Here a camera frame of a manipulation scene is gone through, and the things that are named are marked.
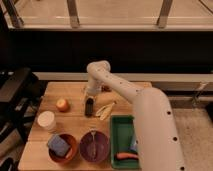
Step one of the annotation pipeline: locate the black eraser block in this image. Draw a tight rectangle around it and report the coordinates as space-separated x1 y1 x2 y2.
85 98 94 117

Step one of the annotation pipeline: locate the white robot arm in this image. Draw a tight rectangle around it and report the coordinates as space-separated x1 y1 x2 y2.
86 60 186 171

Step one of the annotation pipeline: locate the bunch of dark grapes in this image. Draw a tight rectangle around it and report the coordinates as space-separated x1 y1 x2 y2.
101 85 112 92

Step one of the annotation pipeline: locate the banana peel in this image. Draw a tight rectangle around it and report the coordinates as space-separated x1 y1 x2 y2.
95 102 116 120

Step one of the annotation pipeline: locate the orange apple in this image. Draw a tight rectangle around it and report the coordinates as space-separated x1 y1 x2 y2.
56 98 70 112

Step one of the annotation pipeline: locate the metal fork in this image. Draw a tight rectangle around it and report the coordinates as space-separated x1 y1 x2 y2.
91 130 97 158

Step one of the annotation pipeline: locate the green plastic tray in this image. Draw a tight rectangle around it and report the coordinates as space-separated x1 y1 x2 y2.
110 115 140 170

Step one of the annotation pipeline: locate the white lidded cup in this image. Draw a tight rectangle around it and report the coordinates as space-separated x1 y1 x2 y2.
37 111 56 132

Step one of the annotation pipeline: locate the purple bowl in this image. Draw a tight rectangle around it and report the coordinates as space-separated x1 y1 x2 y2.
79 131 110 163

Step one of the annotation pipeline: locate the red-brown bowl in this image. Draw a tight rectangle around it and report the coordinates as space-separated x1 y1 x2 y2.
47 134 78 165

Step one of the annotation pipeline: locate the blue sponge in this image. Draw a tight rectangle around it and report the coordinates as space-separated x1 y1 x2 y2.
47 134 70 157

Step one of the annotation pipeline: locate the black equipment stand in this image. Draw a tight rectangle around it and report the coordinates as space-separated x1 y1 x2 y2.
0 67 46 171

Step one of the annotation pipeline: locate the orange carrot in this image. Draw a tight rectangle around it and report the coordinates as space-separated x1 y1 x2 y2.
115 152 138 160

